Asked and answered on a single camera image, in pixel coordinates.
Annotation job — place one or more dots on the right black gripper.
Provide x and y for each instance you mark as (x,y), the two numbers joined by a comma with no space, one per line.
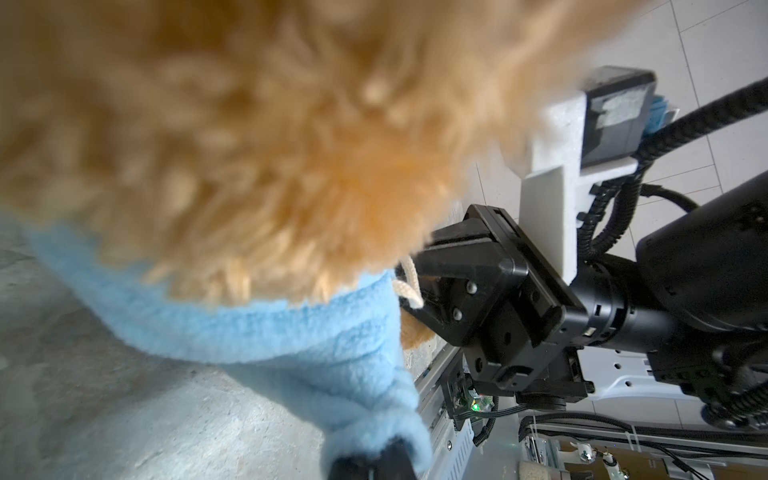
(484,276)

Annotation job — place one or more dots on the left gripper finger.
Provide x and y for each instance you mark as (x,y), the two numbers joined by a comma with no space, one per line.
(393,463)

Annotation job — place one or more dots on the light blue bear hoodie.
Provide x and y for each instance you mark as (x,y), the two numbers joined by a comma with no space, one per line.
(338,365)

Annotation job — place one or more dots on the brown teddy bear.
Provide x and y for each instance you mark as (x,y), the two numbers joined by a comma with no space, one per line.
(264,150)

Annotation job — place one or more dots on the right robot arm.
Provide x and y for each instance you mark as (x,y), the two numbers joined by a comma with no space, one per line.
(693,301)

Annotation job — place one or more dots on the aluminium mounting rail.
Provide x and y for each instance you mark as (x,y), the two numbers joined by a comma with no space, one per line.
(451,448)

